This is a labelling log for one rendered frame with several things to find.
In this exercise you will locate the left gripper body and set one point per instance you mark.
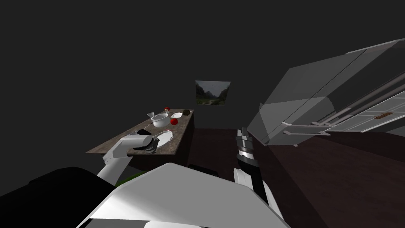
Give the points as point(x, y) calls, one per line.
point(151, 145)

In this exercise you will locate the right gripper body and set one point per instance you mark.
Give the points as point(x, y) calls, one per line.
point(244, 142)

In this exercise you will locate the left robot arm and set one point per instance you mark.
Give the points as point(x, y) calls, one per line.
point(57, 199)

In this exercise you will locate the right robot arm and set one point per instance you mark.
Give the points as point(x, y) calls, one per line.
point(253, 174)

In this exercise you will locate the white plate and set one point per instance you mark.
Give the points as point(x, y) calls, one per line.
point(164, 138)

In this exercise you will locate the white pot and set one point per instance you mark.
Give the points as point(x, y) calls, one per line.
point(160, 121)

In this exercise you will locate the brown wooden table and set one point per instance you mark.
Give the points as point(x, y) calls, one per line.
point(178, 139)

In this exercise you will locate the clear glass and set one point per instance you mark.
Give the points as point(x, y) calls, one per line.
point(151, 114)

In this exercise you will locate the red apple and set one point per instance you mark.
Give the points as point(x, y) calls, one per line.
point(174, 122)

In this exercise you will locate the white napkin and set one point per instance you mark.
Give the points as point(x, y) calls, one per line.
point(176, 115)

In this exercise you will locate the dark round bread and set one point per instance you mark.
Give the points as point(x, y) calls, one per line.
point(186, 112)

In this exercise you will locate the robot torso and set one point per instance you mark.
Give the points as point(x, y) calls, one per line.
point(177, 196)

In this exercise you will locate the landscape picture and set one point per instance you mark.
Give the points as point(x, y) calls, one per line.
point(212, 92)

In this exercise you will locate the grey fridge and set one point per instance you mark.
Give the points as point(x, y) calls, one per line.
point(300, 95)

